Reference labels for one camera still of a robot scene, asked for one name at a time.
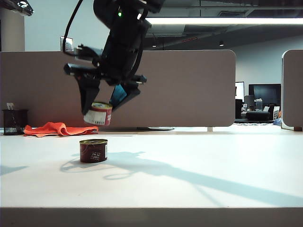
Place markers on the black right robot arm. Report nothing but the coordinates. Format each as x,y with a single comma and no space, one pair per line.
111,11

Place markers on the red tomato can dark label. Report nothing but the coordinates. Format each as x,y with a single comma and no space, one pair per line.
90,151

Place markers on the red tomato can white label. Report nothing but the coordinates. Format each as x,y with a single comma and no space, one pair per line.
99,116

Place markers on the brown partition foot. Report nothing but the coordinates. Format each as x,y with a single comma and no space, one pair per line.
297,128

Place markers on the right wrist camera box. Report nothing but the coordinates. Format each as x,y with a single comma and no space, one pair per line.
87,53

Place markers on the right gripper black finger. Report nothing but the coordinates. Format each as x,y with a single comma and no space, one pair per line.
127,94
88,94

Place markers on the white partition bracket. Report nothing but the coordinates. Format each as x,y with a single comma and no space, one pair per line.
209,129

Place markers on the black mesh pen holder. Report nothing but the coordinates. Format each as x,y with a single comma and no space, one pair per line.
14,121

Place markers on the large black screen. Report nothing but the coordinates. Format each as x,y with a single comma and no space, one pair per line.
267,93

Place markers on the grey desk partition white edge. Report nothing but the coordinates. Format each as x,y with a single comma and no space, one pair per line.
293,89

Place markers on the metal wall outlet plate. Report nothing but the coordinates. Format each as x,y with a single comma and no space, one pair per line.
69,45

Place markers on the long ceiling light strip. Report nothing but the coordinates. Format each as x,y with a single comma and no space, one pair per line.
225,20

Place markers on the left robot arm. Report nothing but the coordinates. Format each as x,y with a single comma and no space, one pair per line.
21,6

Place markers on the black round ottoman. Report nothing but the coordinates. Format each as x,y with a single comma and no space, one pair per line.
258,116

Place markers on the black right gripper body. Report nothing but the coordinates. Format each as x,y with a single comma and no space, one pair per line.
120,56

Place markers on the silver monitor stand base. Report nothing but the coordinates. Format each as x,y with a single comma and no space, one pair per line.
161,128

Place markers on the black ceiling spot lamp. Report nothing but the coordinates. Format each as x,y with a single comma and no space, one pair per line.
221,43

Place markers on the white lit monitor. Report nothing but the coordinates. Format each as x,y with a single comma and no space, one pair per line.
239,91

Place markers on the large grey desk partition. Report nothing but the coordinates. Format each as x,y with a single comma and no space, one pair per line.
189,89

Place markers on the white clip in pen holder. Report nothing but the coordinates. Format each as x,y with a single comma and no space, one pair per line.
10,106

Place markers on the orange cloth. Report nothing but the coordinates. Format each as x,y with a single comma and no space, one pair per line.
59,128

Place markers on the white desktop machine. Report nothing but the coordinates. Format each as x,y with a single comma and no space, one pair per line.
258,105

